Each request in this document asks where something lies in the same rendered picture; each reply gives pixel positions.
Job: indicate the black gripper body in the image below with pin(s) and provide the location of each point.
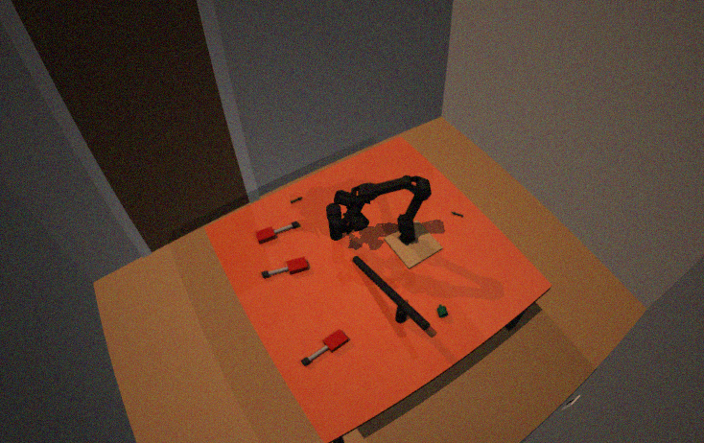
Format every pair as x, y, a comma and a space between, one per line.
339, 223

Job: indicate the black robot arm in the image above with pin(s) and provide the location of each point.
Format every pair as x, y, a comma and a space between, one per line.
369, 191

